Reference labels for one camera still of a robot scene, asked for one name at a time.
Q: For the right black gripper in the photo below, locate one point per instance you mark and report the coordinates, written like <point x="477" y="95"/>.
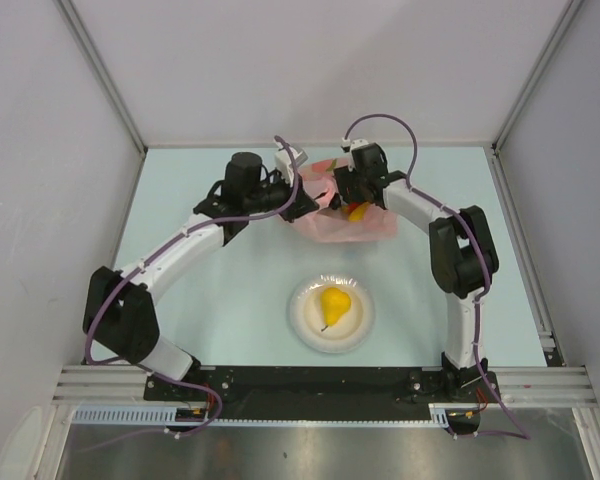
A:
<point x="344" y="176"/>

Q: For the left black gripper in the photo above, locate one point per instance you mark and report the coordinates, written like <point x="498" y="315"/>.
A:
<point x="300" y="206"/>

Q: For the pink plastic bag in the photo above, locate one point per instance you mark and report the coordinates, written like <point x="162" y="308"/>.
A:
<point x="332" y="226"/>

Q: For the yellow fake lemon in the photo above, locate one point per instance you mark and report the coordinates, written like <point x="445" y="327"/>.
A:
<point x="359" y="214"/>

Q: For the yellow fake pear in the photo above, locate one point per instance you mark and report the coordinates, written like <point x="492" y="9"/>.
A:
<point x="334" y="303"/>

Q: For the white paper plate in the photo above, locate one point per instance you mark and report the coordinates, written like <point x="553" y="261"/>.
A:
<point x="352" y="330"/>

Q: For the red orange fake mango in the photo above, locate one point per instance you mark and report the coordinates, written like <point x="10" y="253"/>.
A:
<point x="348" y="208"/>

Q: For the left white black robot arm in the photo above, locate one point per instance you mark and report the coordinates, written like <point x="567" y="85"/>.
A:
<point x="120" y="312"/>

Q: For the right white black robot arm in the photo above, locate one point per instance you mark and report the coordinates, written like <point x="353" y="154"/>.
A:
<point x="463" y="257"/>

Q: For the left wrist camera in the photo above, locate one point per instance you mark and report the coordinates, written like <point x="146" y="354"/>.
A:
<point x="288" y="159"/>

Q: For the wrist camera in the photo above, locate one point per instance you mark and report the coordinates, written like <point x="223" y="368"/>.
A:
<point x="288" y="159"/>
<point x="348" y="145"/>

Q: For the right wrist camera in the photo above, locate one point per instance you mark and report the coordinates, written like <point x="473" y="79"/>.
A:
<point x="348" y="145"/>

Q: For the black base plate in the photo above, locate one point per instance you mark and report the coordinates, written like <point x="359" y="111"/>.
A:
<point x="337" y="394"/>

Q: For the aluminium front rail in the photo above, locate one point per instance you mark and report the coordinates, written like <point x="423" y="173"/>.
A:
<point x="515" y="386"/>

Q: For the left aluminium frame post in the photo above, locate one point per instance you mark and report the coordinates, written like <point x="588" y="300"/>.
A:
<point x="88" y="48"/>

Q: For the aluminium frame post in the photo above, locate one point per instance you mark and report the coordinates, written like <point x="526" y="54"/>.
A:
<point x="88" y="48"/>
<point x="549" y="50"/>

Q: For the right aluminium frame post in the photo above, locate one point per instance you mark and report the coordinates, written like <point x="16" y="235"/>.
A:
<point x="549" y="50"/>

